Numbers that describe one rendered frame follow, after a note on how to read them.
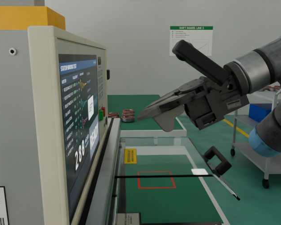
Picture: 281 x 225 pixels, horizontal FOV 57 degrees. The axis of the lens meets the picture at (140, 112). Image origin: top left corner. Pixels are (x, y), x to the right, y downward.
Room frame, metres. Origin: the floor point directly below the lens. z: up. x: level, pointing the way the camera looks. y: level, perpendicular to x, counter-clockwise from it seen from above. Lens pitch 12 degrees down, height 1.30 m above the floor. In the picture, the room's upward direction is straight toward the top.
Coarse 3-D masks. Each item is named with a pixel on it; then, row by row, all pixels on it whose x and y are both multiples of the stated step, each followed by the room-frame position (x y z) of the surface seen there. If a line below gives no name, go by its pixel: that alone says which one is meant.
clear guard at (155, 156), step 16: (128, 144) 0.66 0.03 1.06; (144, 144) 0.66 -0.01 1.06; (160, 144) 0.66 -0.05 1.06; (176, 144) 0.66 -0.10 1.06; (192, 144) 0.66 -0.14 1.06; (144, 160) 0.55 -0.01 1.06; (160, 160) 0.55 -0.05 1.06; (176, 160) 0.55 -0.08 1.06; (192, 160) 0.55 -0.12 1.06; (208, 160) 0.62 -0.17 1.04; (128, 176) 0.47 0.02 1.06; (144, 176) 0.48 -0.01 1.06; (160, 176) 0.48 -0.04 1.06; (176, 176) 0.48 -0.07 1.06; (192, 176) 0.48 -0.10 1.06; (208, 176) 0.48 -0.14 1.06
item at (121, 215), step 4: (120, 212) 0.57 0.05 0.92; (124, 212) 0.57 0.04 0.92; (128, 212) 0.57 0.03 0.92; (132, 212) 0.57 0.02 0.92; (136, 212) 0.57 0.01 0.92; (140, 212) 0.57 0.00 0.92; (120, 216) 0.56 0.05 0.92; (124, 216) 0.56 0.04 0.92; (128, 216) 0.56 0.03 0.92; (132, 216) 0.56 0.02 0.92; (136, 216) 0.56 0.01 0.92; (140, 216) 0.56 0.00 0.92; (120, 220) 0.54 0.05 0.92; (124, 220) 0.54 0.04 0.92; (128, 220) 0.54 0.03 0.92; (132, 220) 0.54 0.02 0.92; (136, 220) 0.54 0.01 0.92; (140, 220) 0.54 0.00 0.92; (116, 224) 0.53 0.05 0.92; (120, 224) 0.53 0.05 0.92; (124, 224) 0.53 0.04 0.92; (128, 224) 0.53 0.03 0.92; (132, 224) 0.53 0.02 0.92; (136, 224) 0.53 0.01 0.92; (140, 224) 0.53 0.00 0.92
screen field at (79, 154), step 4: (80, 144) 0.30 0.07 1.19; (84, 144) 0.32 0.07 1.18; (80, 148) 0.30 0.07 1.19; (84, 148) 0.32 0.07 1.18; (76, 152) 0.27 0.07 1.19; (80, 152) 0.30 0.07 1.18; (84, 152) 0.32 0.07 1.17; (76, 156) 0.27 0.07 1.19; (80, 156) 0.29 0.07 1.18; (76, 160) 0.27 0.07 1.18; (80, 160) 0.29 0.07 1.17; (76, 164) 0.27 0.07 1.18; (76, 168) 0.27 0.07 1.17
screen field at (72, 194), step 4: (88, 152) 0.35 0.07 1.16; (88, 156) 0.35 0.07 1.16; (88, 160) 0.35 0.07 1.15; (84, 164) 0.32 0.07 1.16; (84, 168) 0.32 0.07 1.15; (80, 172) 0.29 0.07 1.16; (84, 172) 0.31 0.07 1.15; (80, 176) 0.29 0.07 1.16; (76, 180) 0.27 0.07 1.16; (80, 180) 0.29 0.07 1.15; (76, 184) 0.27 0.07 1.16; (72, 188) 0.25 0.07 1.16; (76, 188) 0.26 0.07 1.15; (72, 192) 0.25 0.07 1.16; (76, 192) 0.26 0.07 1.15; (72, 196) 0.24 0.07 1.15; (72, 200) 0.24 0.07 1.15
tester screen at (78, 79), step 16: (64, 64) 0.25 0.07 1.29; (80, 64) 0.32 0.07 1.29; (64, 80) 0.24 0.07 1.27; (80, 80) 0.32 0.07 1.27; (96, 80) 0.47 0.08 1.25; (64, 96) 0.24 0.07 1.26; (80, 96) 0.31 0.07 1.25; (64, 112) 0.23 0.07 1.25; (80, 112) 0.31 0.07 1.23; (96, 112) 0.45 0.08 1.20; (64, 128) 0.23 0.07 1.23; (80, 128) 0.30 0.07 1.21
